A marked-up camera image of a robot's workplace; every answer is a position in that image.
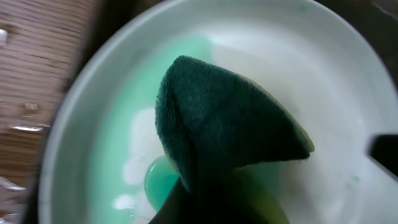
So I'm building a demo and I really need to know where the green yellow sponge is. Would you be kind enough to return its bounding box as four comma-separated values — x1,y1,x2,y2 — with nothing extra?
155,56,315,223

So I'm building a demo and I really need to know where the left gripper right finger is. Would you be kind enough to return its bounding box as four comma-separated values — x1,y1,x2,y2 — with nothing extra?
368,134,398,178

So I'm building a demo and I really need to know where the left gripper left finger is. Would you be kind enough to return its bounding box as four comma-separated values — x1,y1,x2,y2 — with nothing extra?
149,179,198,224

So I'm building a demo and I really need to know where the white plate top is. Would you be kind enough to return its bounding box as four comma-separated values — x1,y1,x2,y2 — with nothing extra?
39,1,397,223

